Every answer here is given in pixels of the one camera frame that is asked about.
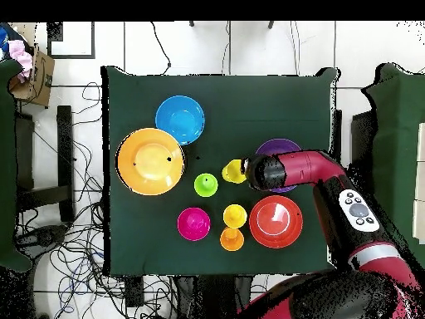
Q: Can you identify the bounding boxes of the tangled black cables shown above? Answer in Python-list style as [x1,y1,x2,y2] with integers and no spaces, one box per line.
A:
[16,82,177,319]

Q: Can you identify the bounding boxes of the red bowl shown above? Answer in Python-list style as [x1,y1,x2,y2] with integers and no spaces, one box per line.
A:
[248,194,304,249]

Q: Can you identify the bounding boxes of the white box stack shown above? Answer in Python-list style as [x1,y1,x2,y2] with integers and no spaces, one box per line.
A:
[412,122,425,245]

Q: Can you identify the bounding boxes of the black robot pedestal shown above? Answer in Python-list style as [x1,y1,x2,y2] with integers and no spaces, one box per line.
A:
[175,275,253,319]

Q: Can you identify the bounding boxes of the small black box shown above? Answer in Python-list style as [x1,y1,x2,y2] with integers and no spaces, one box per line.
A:
[124,275,144,308]

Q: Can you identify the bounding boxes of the yellow cup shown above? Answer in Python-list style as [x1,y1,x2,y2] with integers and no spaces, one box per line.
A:
[222,204,248,229]
[221,159,247,184]

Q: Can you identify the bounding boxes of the small pink bowl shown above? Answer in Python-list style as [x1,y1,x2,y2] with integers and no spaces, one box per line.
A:
[176,207,212,242]

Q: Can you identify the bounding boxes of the orange cup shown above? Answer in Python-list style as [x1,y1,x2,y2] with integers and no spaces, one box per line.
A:
[219,226,245,253]

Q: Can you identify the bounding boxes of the pink cloth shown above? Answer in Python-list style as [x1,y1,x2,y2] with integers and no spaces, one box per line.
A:
[7,39,34,82]

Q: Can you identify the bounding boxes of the black framed white board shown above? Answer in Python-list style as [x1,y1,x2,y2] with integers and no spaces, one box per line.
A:
[46,22,96,60]

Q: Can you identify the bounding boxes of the black floor cable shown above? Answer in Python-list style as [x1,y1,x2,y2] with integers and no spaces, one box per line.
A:
[149,22,172,76]

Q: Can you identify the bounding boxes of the green cup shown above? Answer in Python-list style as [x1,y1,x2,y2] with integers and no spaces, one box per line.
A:
[193,172,219,198]

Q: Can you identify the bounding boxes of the dark green tablecloth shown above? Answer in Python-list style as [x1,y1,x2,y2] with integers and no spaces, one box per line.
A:
[100,66,340,278]

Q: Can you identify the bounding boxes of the cardboard box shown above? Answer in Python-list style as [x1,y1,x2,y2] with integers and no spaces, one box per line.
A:
[7,49,56,108]

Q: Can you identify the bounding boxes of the blue bowl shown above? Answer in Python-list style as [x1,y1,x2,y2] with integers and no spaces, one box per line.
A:
[154,95,206,146]

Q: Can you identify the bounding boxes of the large orange bowl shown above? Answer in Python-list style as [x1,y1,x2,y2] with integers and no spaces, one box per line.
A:
[115,127,186,196]

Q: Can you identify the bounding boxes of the black bench frame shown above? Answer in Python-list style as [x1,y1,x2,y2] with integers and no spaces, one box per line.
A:
[14,105,76,223]

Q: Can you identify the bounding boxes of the purple bowl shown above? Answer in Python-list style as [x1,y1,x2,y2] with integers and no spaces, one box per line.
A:
[254,138,302,194]

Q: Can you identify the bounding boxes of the green cloth covered table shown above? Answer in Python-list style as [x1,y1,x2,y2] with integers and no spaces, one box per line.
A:
[361,62,425,270]
[0,59,32,273]

